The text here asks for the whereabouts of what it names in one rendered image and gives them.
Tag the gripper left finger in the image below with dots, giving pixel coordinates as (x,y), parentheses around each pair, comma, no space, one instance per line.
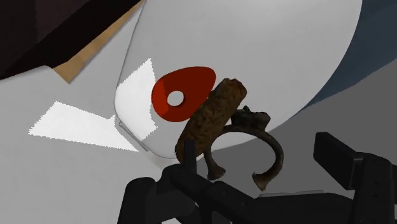
(186,198)

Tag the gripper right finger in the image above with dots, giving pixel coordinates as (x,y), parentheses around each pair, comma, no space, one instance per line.
(372,183)

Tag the brown rough cylinder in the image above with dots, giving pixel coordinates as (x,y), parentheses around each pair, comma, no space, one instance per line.
(214,114)

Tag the red teardrop disc with hole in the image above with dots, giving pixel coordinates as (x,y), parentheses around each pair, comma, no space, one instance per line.
(193,81)

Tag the white toilet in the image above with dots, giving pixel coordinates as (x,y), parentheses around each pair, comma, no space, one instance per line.
(248,37)

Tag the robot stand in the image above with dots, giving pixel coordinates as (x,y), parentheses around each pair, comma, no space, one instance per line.
(46,28)

